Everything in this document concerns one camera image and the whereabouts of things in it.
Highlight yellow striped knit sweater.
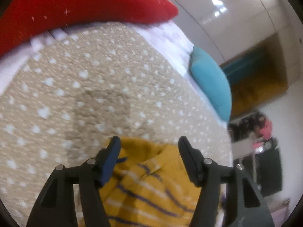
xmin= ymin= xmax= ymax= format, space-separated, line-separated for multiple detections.
xmin=99 ymin=137 xmax=200 ymax=226

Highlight pink clothes pile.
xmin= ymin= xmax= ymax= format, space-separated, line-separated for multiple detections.
xmin=253 ymin=118 xmax=273 ymax=149

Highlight white shelf unit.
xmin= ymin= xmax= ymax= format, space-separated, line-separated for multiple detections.
xmin=227 ymin=112 xmax=283 ymax=197

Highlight beige white-dotted quilt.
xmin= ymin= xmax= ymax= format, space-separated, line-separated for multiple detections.
xmin=1 ymin=23 xmax=231 ymax=226

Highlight teal pillow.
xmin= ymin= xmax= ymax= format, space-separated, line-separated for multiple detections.
xmin=190 ymin=46 xmax=232 ymax=122

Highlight brown wooden door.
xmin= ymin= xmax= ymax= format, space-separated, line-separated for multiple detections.
xmin=220 ymin=33 xmax=288 ymax=119

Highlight white glossy wardrobe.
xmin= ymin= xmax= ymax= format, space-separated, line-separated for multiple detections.
xmin=151 ymin=0 xmax=303 ymax=65

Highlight red snowflake blanket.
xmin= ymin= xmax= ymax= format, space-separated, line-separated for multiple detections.
xmin=1 ymin=0 xmax=179 ymax=55

